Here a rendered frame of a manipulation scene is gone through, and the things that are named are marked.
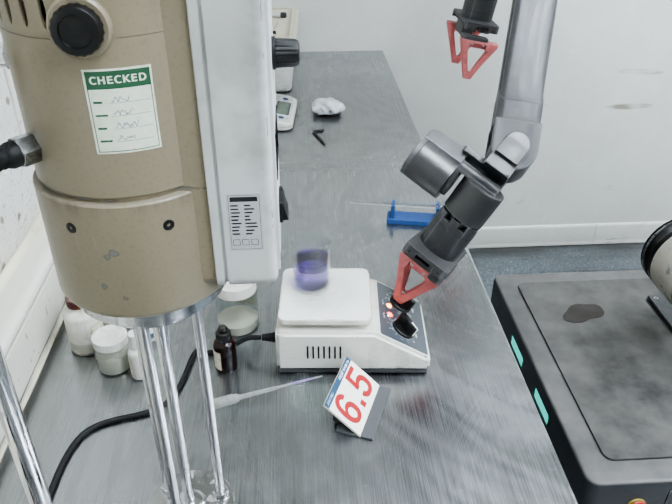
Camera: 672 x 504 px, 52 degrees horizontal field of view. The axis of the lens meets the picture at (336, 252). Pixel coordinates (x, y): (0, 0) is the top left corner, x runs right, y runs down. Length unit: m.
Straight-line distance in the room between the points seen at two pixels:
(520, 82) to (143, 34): 0.66
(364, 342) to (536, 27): 0.46
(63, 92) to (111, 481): 0.57
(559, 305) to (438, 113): 0.89
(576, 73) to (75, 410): 1.97
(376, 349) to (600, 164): 1.86
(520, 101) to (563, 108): 1.60
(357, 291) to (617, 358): 0.86
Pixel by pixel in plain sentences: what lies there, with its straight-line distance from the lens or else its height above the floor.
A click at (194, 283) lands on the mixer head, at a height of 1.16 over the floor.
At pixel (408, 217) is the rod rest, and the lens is 1.26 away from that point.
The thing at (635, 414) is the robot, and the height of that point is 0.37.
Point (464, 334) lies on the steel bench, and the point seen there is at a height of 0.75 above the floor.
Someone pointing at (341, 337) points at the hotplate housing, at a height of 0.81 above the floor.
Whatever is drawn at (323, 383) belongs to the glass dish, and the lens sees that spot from 0.90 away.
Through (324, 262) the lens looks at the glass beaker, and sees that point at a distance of 0.89.
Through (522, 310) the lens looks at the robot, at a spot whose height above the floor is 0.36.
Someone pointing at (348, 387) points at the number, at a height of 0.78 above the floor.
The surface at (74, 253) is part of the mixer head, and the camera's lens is 0.38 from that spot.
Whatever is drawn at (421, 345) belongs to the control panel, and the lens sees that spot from 0.92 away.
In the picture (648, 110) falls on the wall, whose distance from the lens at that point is 2.64.
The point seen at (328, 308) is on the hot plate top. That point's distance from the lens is 0.89.
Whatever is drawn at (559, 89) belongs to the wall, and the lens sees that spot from 2.48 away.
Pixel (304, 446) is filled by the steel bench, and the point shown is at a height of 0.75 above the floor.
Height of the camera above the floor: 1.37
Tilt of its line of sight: 32 degrees down
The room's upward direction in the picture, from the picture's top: straight up
